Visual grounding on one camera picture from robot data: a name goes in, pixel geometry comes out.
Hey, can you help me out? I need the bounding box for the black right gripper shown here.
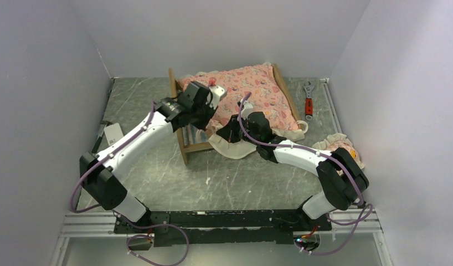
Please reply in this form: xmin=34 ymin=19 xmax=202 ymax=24
xmin=217 ymin=114 xmax=260 ymax=146

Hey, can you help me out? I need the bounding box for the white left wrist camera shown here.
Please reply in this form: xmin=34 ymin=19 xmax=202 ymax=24
xmin=207 ymin=78 xmax=228 ymax=109

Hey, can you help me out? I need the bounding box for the wooden pet bed frame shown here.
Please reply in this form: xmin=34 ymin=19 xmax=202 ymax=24
xmin=167 ymin=63 xmax=303 ymax=166

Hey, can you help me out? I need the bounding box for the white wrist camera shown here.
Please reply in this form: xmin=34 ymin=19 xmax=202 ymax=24
xmin=239 ymin=101 xmax=254 ymax=120
xmin=207 ymin=78 xmax=228 ymax=109

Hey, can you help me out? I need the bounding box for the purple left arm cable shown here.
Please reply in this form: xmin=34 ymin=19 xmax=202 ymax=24
xmin=69 ymin=101 xmax=191 ymax=266

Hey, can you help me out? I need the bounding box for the white small box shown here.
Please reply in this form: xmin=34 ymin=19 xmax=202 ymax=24
xmin=104 ymin=123 xmax=123 ymax=145

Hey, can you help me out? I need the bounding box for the red handled adjustable wrench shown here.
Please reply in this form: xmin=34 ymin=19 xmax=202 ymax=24
xmin=303 ymin=81 xmax=316 ymax=121

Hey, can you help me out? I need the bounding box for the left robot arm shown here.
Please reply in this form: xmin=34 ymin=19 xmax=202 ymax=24
xmin=78 ymin=81 xmax=228 ymax=233

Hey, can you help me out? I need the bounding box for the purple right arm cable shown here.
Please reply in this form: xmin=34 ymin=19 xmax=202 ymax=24
xmin=236 ymin=91 xmax=374 ymax=257

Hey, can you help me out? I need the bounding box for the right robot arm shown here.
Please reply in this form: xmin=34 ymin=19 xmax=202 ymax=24
xmin=217 ymin=112 xmax=369 ymax=230

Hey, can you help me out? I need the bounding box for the black marker pen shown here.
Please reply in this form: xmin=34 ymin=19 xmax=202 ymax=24
xmin=91 ymin=120 xmax=112 ymax=154

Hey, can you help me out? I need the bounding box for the aluminium rail at table edge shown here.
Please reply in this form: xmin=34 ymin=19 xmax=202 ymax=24
xmin=320 ymin=78 xmax=342 ymax=133

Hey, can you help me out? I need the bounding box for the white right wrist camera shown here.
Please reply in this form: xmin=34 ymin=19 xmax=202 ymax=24
xmin=239 ymin=101 xmax=254 ymax=120

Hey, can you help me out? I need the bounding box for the pink checkered duck pillow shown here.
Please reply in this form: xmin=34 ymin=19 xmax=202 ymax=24
xmin=312 ymin=133 xmax=364 ymax=169

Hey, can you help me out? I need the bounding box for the pink unicorn print mattress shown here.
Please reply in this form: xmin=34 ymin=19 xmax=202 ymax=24
xmin=177 ymin=62 xmax=310 ymax=160

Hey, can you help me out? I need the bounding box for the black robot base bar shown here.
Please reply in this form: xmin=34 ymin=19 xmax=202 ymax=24
xmin=114 ymin=209 xmax=332 ymax=247

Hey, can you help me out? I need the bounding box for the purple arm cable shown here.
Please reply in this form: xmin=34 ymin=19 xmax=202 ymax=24
xmin=69 ymin=101 xmax=191 ymax=266
xmin=236 ymin=91 xmax=374 ymax=257

